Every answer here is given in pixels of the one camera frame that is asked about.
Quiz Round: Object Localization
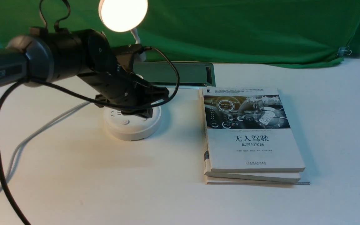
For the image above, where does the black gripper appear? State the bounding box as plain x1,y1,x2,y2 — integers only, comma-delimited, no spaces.
77,70,169,118

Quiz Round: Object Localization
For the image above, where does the white desk lamp with sockets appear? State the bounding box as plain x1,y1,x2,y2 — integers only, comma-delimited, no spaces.
98,0,162,141

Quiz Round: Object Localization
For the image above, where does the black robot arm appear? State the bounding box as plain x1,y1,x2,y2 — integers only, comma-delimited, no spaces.
0,27,174,118

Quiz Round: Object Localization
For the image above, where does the bottom white book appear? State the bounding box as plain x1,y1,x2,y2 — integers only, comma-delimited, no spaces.
204,160,311,185

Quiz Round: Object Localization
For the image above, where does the top white self-driving book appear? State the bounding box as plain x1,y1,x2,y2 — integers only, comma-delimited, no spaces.
199,87,306,173

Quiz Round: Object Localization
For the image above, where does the green backdrop cloth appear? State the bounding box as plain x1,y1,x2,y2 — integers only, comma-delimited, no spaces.
0,0,360,68

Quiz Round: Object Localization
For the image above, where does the metal binder clip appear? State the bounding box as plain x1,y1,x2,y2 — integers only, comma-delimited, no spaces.
336,46,352,57

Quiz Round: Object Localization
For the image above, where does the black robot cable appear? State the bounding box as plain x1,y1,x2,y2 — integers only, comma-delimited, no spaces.
0,47,180,225

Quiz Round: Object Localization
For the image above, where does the metal desk cable grommet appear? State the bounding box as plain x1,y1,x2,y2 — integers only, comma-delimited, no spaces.
133,62,216,88

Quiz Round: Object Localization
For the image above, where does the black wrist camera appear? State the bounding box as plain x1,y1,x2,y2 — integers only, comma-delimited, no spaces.
111,44,146,72

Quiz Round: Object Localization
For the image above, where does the white lamp power cable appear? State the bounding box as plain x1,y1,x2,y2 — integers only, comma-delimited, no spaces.
0,101,91,213

